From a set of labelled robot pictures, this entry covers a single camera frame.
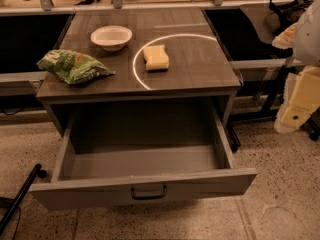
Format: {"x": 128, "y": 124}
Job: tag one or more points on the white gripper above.
{"x": 308, "y": 39}

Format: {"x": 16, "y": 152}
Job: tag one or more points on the yellow sponge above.
{"x": 156, "y": 58}

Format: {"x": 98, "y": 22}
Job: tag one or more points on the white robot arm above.
{"x": 308, "y": 53}

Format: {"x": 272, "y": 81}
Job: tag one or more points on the open grey top drawer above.
{"x": 108, "y": 148}

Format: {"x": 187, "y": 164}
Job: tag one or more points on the black VR headset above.
{"x": 289, "y": 13}

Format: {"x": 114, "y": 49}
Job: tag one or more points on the dark side table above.
{"x": 267, "y": 25}

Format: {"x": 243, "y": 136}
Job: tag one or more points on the grey wooden cabinet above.
{"x": 197, "y": 63}

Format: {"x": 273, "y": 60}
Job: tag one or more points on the white bowl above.
{"x": 111, "y": 38}

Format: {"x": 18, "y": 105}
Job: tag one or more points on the green chip bag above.
{"x": 73, "y": 67}

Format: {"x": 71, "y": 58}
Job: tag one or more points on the black metal stand leg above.
{"x": 12, "y": 204}

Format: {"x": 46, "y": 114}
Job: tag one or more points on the black drawer handle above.
{"x": 144, "y": 194}

